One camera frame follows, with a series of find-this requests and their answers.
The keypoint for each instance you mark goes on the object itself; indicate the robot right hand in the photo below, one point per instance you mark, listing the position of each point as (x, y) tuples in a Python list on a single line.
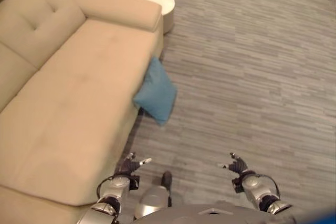
[(237, 165)]

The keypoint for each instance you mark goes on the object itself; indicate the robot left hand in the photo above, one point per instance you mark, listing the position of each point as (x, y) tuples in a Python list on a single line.
[(130, 165)]

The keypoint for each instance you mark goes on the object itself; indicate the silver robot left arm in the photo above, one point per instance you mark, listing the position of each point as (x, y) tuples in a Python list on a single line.
[(113, 195)]

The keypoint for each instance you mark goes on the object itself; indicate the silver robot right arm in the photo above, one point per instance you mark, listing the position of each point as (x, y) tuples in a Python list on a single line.
[(258, 191)]

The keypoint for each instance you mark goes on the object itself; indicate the beige fabric sofa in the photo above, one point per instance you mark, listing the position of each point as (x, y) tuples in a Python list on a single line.
[(65, 87)]

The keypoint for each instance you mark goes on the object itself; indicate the dark robot foot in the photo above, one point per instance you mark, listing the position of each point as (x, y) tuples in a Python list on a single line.
[(167, 178)]

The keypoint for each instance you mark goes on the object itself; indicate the silver robot leg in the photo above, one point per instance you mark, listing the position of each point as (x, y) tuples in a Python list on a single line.
[(153, 197)]

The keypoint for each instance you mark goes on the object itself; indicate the silver robot torso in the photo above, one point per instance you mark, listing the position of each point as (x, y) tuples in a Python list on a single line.
[(210, 214)]

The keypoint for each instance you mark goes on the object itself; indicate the blue square cushion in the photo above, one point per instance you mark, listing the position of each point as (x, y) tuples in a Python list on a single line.
[(157, 93)]

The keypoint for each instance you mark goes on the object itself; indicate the round cream ottoman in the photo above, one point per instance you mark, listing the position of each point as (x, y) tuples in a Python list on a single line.
[(157, 1)]

